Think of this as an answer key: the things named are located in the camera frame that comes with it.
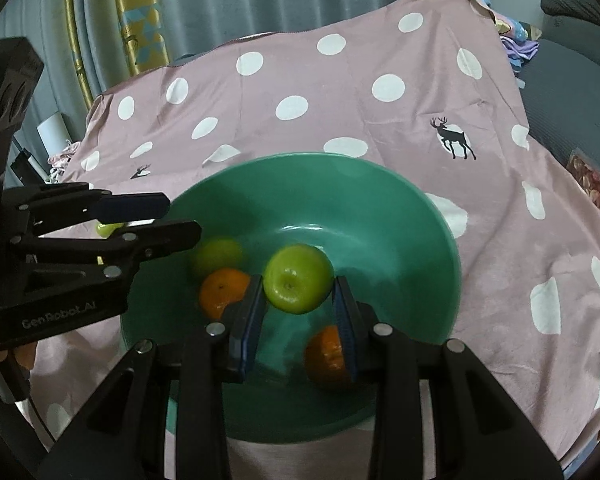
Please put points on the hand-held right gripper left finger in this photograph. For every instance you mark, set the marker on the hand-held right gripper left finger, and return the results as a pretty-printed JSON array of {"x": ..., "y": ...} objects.
[{"x": 250, "y": 330}]

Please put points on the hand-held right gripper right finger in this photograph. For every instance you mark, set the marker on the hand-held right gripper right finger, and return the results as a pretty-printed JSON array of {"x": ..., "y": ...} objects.
[{"x": 342, "y": 330}]

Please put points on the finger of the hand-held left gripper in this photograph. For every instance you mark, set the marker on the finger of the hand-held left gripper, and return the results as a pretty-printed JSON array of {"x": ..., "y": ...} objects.
[
  {"x": 130, "y": 205},
  {"x": 170, "y": 237}
]

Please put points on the small green fruit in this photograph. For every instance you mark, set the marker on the small green fruit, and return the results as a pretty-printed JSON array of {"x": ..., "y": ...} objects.
[{"x": 107, "y": 229}]

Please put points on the green apple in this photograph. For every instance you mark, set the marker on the green apple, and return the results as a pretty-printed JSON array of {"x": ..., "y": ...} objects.
[{"x": 300, "y": 275}]

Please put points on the green bowl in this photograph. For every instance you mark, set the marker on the green bowl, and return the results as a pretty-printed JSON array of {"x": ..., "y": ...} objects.
[{"x": 355, "y": 210}]

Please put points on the person's left hand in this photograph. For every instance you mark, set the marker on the person's left hand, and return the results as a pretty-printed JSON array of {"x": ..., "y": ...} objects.
[{"x": 22, "y": 355}]

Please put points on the orange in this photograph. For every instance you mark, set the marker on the orange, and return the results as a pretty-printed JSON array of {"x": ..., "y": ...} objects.
[
  {"x": 325, "y": 360},
  {"x": 220, "y": 292}
]

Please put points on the white cylinder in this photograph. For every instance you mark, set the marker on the white cylinder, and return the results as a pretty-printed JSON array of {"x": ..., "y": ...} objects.
[{"x": 52, "y": 132}]

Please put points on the black device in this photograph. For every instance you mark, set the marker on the black device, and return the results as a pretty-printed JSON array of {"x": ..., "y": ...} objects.
[{"x": 27, "y": 167}]

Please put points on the pink crumpled cloth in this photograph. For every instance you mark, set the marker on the pink crumpled cloth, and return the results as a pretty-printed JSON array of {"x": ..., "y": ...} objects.
[{"x": 62, "y": 160}]

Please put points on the pink polka dot blanket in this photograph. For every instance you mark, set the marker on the pink polka dot blanket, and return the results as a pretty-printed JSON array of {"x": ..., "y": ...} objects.
[{"x": 330, "y": 90}]

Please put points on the grey curtain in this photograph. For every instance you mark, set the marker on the grey curtain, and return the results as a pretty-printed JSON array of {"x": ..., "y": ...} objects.
[{"x": 230, "y": 0}]

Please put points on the clear snack packet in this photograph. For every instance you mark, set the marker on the clear snack packet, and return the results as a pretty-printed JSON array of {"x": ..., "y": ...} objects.
[{"x": 587, "y": 180}]

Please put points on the purple cloth pile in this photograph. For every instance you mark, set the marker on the purple cloth pile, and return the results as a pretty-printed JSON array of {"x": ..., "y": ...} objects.
[{"x": 520, "y": 47}]

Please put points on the grey sofa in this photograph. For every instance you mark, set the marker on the grey sofa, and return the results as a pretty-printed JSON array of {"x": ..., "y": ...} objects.
[{"x": 570, "y": 85}]

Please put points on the gold bamboo-style frame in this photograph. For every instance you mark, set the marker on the gold bamboo-style frame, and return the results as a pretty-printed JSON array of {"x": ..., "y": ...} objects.
[{"x": 71, "y": 15}]

